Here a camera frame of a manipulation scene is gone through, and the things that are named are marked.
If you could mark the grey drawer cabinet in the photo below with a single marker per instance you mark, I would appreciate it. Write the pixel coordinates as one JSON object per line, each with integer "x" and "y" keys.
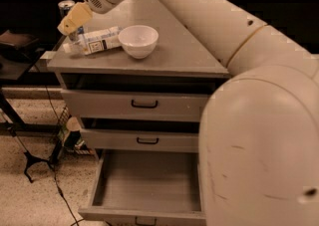
{"x": 177, "y": 53}

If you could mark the lying plastic bottle white label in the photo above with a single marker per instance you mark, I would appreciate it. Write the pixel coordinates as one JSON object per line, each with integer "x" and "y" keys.
{"x": 94, "y": 42}

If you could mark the grey top drawer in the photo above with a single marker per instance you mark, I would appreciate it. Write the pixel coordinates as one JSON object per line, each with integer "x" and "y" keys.
{"x": 136, "y": 97}

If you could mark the grey drawer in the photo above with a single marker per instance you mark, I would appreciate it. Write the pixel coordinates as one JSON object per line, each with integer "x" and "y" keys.
{"x": 146, "y": 188}
{"x": 137, "y": 134}
{"x": 136, "y": 97}

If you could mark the grey bottom drawer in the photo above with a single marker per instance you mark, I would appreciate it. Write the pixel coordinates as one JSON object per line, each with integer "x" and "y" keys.
{"x": 146, "y": 188}

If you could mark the white ceramic bowl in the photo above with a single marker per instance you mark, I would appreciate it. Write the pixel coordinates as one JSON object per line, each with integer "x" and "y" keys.
{"x": 139, "y": 41}

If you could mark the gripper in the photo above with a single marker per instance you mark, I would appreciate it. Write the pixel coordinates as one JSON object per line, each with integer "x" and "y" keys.
{"x": 79, "y": 14}

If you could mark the wire basket with items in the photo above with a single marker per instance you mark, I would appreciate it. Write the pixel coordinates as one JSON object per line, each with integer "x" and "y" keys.
{"x": 69, "y": 134}

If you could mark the Red Bull can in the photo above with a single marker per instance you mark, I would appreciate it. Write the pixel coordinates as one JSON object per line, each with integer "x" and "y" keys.
{"x": 64, "y": 7}

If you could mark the dark side table left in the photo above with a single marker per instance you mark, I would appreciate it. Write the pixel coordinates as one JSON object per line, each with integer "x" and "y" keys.
{"x": 18, "y": 54}

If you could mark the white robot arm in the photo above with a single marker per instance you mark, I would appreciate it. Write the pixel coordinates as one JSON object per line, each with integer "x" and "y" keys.
{"x": 259, "y": 132}

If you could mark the grey middle drawer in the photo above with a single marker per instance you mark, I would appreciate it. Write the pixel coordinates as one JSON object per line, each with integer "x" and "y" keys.
{"x": 137, "y": 134}

